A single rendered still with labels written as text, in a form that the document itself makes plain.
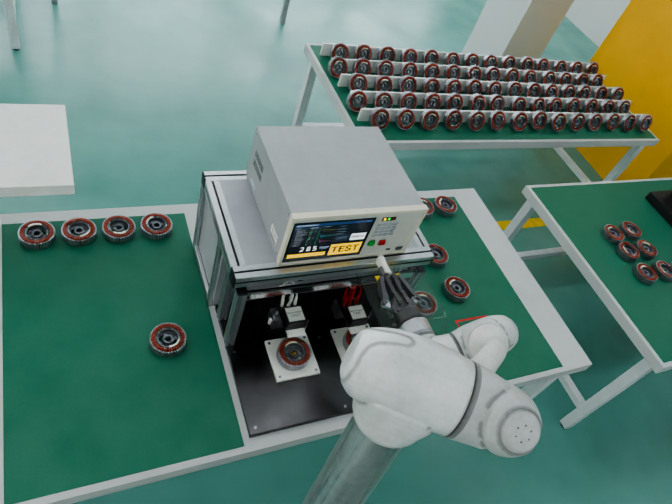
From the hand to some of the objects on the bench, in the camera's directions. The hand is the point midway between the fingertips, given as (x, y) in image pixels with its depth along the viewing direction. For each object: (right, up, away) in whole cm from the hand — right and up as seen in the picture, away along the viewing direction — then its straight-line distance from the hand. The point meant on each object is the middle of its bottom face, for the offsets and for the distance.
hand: (383, 267), depth 164 cm
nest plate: (-29, -31, +19) cm, 46 cm away
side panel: (-61, -3, +34) cm, 70 cm away
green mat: (+32, -8, +66) cm, 74 cm away
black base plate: (-19, -30, +27) cm, 44 cm away
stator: (-68, -24, +12) cm, 73 cm away
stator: (+28, +2, +72) cm, 77 cm away
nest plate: (-7, -28, +29) cm, 42 cm away
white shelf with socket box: (-120, +5, +19) cm, 121 cm away
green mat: (-84, -19, +11) cm, 87 cm away
